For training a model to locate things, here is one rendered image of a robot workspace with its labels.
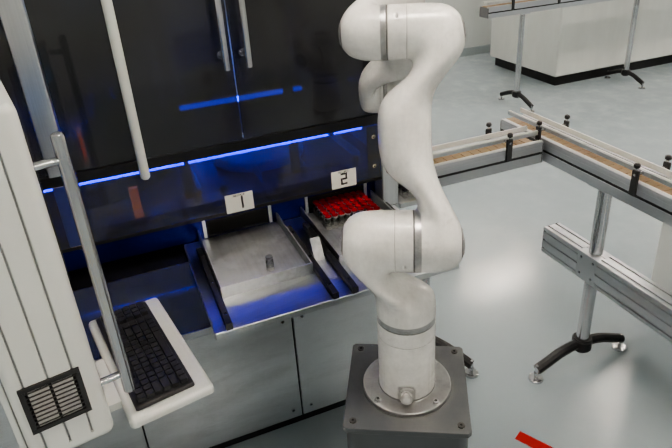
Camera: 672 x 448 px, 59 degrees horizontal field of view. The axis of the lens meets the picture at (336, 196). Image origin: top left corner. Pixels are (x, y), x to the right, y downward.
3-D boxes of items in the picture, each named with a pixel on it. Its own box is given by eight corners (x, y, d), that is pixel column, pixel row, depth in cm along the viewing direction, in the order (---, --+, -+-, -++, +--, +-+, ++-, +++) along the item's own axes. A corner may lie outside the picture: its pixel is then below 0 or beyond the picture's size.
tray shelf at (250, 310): (184, 249, 188) (183, 244, 187) (384, 200, 210) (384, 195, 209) (216, 340, 147) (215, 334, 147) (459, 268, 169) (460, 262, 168)
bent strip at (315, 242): (310, 255, 177) (309, 238, 174) (320, 252, 178) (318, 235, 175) (327, 279, 165) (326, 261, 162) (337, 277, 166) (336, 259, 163)
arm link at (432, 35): (380, 264, 122) (462, 264, 120) (378, 279, 110) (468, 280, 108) (377, 11, 115) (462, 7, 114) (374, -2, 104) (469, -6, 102)
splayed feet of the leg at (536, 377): (523, 375, 248) (526, 349, 242) (617, 340, 264) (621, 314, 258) (536, 388, 242) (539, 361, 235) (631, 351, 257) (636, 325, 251)
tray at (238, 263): (199, 240, 188) (197, 230, 187) (277, 221, 197) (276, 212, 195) (222, 298, 160) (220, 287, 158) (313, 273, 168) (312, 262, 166)
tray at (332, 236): (300, 215, 199) (299, 206, 197) (371, 198, 207) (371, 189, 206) (339, 266, 170) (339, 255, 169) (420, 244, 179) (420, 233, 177)
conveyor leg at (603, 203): (564, 345, 252) (587, 181, 218) (581, 339, 255) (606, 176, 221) (579, 359, 244) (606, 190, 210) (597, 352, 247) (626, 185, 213)
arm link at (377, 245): (437, 335, 116) (439, 229, 106) (342, 334, 118) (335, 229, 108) (434, 298, 127) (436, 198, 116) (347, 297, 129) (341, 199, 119)
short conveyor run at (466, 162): (386, 203, 212) (385, 162, 205) (368, 186, 225) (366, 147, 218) (544, 164, 233) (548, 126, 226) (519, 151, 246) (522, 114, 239)
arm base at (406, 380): (453, 420, 121) (456, 348, 113) (360, 416, 123) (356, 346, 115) (448, 355, 138) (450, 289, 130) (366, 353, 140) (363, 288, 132)
